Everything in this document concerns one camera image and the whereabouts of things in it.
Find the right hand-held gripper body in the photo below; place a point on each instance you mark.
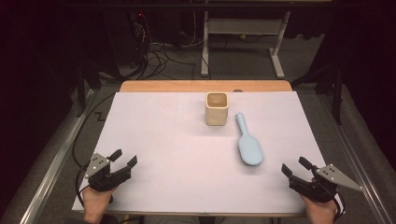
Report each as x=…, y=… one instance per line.
x=314, y=188

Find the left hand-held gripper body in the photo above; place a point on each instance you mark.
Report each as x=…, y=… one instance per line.
x=104, y=179

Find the light blue hairbrush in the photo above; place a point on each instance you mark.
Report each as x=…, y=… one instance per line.
x=249, y=149

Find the cream square cup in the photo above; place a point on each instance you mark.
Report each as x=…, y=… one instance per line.
x=217, y=116

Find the person's right hand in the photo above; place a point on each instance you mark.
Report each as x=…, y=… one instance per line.
x=320, y=211

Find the person's left hand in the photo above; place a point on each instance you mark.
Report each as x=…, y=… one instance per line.
x=95, y=202

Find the black metal stand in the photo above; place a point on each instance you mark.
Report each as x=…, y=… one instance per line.
x=81, y=90
x=336, y=93

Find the wooden table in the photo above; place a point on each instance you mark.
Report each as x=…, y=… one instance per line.
x=186, y=86

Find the silver metal floor rail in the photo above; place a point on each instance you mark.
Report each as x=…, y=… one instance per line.
x=53, y=168
x=358, y=174

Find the white metal desk frame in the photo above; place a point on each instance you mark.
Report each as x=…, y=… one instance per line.
x=243, y=26

